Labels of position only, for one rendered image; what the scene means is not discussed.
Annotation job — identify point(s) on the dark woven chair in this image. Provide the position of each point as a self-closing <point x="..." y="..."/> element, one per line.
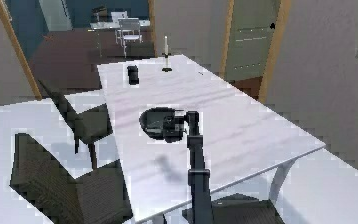
<point x="87" y="125"/>
<point x="53" y="186"/>
<point x="247" y="211"/>

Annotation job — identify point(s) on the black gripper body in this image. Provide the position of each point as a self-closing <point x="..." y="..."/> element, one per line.
<point x="173" y="128"/>

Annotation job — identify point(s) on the black bowl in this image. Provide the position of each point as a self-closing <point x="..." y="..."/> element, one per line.
<point x="151" y="121"/>

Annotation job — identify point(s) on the white candle in black holder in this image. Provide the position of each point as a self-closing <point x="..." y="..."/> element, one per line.
<point x="166" y="50"/>

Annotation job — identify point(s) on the white slatted chair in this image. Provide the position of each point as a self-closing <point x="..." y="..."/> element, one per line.
<point x="129" y="30"/>

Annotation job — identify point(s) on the white small table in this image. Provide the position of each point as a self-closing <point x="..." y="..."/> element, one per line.
<point x="103" y="25"/>

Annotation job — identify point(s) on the white rectangular table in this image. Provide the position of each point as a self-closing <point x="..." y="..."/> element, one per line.
<point x="227" y="123"/>

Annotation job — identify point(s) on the black cylindrical cup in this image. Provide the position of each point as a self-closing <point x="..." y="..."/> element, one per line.
<point x="133" y="75"/>

